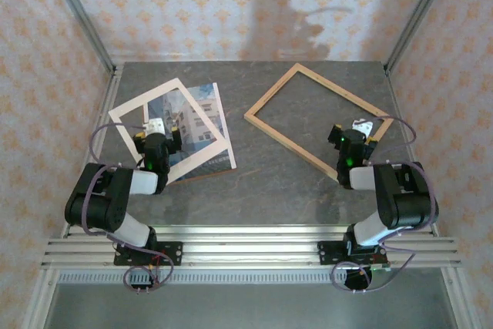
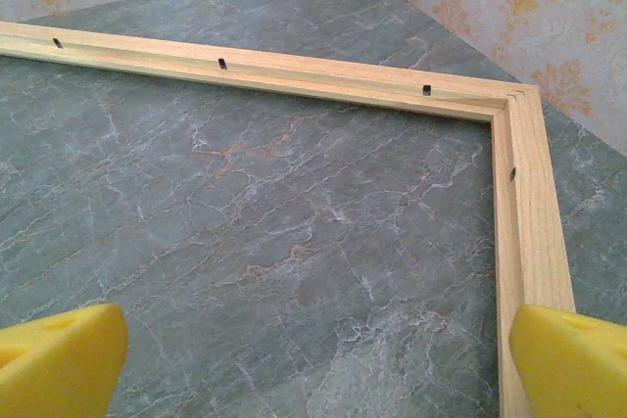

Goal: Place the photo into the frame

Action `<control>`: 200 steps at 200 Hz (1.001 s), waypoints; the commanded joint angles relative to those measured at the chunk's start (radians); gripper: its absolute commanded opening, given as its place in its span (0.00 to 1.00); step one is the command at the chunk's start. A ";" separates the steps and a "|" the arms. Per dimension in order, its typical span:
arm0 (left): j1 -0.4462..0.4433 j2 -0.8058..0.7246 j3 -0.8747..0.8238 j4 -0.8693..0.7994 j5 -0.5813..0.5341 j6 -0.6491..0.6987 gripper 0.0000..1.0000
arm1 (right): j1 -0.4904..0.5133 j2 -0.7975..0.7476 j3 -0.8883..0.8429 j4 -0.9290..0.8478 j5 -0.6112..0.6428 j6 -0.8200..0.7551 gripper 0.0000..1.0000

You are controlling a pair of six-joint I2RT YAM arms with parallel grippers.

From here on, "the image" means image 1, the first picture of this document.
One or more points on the building photo print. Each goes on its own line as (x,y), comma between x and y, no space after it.
(200,113)

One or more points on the white mat board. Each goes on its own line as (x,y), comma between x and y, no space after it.
(146,99)

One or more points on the brown backing board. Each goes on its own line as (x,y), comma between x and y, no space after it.
(210,175)

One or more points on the light wooden picture frame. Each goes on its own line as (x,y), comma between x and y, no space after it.
(272,91)

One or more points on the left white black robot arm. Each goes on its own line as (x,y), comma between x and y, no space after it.
(96,205)

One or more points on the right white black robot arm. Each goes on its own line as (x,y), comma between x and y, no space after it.
(404,198)

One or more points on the wide aluminium beam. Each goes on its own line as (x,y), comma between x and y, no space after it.
(250,252)

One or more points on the aluminium corner leg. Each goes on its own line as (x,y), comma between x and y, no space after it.
(460,298)
(38,298)

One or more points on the grey metal sheet panel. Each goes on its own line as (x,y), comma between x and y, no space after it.
(246,306)

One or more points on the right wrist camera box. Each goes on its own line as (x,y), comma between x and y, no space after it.
(363,126)

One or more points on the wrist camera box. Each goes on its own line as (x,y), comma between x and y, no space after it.
(156,125)
(363,126)

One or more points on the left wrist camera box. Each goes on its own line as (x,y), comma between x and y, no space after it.
(156,125)

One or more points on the aluminium side rail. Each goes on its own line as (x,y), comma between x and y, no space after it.
(396,99)
(107,105)

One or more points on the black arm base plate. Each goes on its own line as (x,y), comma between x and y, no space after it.
(173,254)
(327,254)

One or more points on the aluminium table edge rail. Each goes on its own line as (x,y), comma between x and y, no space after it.
(250,230)

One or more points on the aluminium upright post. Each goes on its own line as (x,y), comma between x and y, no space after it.
(81,17)
(418,17)

